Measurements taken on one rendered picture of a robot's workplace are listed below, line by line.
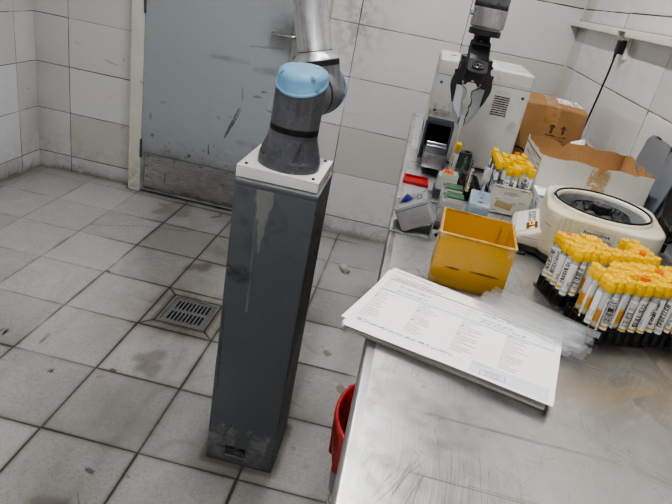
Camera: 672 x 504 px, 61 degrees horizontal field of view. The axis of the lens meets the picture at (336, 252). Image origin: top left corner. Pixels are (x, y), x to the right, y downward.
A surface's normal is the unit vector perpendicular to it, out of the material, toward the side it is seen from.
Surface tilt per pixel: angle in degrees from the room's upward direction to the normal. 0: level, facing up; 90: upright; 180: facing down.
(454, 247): 90
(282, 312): 90
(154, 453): 0
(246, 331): 90
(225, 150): 90
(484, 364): 0
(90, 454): 0
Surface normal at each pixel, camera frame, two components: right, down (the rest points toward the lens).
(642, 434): 0.18, -0.89
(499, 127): -0.16, 0.40
